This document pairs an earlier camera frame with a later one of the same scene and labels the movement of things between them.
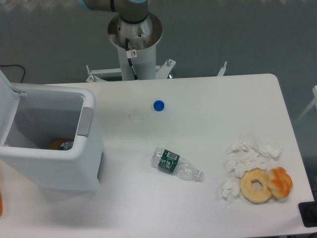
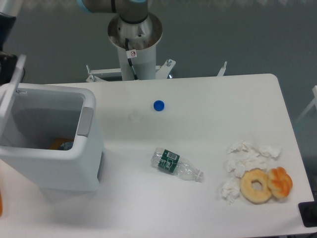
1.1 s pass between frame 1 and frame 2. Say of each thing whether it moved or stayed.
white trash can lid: moved
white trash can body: stayed
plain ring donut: stayed
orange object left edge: stayed
